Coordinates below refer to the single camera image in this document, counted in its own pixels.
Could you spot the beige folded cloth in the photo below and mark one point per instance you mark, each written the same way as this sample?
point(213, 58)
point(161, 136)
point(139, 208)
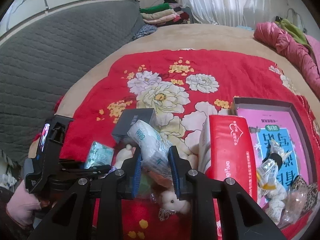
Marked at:
point(158, 14)

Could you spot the grey quilted cover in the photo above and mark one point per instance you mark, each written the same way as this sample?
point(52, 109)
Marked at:
point(50, 55)

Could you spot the pink folded cloth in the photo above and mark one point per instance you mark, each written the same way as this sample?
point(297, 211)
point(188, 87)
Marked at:
point(162, 20)

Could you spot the dark patterned cloth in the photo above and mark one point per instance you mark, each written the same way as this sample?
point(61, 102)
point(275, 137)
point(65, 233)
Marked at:
point(145, 32)

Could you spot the dark red folded cloth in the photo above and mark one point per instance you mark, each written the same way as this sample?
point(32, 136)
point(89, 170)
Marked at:
point(185, 16)

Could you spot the green egg sponge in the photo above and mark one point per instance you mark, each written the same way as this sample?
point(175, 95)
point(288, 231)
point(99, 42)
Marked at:
point(144, 187)

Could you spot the leopard print scrunchie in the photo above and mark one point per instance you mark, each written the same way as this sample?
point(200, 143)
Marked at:
point(306, 190)

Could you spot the green folded cloth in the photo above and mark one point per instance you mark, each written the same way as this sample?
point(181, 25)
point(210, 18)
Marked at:
point(155, 8)

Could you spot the white blue tissue pack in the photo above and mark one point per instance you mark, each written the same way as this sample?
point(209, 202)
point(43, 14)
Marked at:
point(152, 145)

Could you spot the beige bed sheet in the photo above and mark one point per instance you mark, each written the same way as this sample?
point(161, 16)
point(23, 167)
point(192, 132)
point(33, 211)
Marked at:
point(200, 37)

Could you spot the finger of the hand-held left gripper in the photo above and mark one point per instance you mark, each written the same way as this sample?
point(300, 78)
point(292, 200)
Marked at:
point(97, 171)

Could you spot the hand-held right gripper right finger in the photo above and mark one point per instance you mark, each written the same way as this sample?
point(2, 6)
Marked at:
point(173, 172)

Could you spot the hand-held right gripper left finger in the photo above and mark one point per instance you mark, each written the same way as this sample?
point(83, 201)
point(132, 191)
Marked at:
point(137, 172)

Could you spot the white floral scrunchie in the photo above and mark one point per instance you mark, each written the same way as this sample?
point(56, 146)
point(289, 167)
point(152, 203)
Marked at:
point(275, 202)

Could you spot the red floral blanket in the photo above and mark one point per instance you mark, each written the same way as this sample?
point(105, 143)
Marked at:
point(117, 65)

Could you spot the red white box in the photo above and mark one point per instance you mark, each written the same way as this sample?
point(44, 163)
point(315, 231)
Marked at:
point(230, 150)

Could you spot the white curtain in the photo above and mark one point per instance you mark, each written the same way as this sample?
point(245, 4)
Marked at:
point(225, 0)

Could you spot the yellow snack packet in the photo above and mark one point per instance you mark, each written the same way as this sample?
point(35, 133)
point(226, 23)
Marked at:
point(266, 168)

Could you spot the shallow grey pink box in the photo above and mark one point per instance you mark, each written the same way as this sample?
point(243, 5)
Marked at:
point(275, 115)

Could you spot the pink quilt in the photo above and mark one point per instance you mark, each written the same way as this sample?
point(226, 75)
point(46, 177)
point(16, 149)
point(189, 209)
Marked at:
point(295, 50)

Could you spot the dark blue box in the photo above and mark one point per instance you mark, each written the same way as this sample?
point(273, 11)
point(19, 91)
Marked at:
point(130, 122)

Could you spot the clear plastic bag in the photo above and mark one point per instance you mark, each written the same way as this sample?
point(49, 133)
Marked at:
point(295, 207)

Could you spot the green tissue packet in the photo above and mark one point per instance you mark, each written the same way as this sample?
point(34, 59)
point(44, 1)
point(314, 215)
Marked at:
point(98, 155)

